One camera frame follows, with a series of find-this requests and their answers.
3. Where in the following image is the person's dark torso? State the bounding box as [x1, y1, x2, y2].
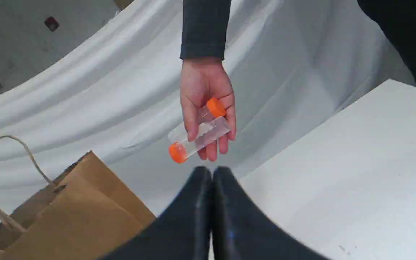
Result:
[358, 0, 416, 80]

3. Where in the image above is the brown paper bag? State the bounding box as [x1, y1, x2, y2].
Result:
[0, 135, 156, 260]

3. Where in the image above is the white draped backdrop cloth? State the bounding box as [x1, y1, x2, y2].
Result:
[0, 0, 416, 239]

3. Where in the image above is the dark grey sleeved forearm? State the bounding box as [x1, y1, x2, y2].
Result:
[180, 0, 231, 60]

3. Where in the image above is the clear tube orange cap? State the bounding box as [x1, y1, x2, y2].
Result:
[168, 117, 230, 164]
[168, 97, 227, 145]

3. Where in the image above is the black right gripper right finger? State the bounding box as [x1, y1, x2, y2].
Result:
[212, 166, 325, 260]

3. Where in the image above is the person's bare hand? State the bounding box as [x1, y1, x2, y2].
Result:
[180, 57, 237, 162]

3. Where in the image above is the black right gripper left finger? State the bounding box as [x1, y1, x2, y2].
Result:
[103, 166, 212, 260]

